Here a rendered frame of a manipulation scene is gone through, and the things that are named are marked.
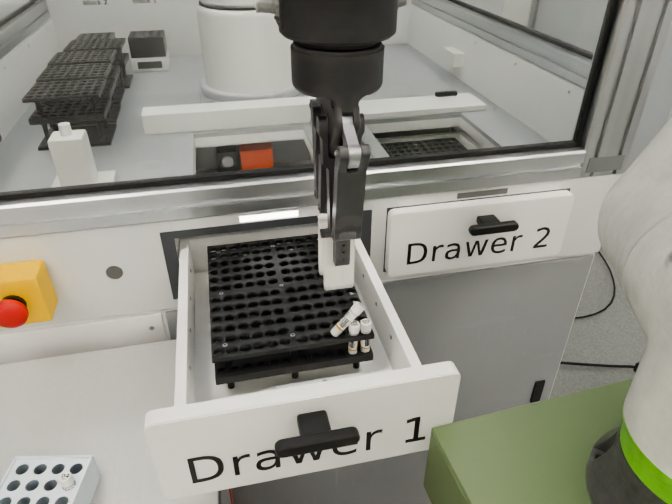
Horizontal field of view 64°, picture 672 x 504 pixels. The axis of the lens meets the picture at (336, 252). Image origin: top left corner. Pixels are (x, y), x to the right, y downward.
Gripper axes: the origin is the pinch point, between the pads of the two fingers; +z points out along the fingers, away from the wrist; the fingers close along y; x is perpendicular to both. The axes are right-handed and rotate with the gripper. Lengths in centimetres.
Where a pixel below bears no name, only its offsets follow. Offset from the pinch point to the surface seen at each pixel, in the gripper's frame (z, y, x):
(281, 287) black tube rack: 10.6, -9.3, -4.8
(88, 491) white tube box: 23.2, 5.4, -28.0
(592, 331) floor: 100, -78, 112
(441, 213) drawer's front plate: 8.5, -19.1, 19.8
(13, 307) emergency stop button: 12.0, -13.8, -36.7
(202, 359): 17.1, -5.6, -15.2
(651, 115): 41, -129, 154
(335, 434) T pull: 9.3, 14.3, -3.2
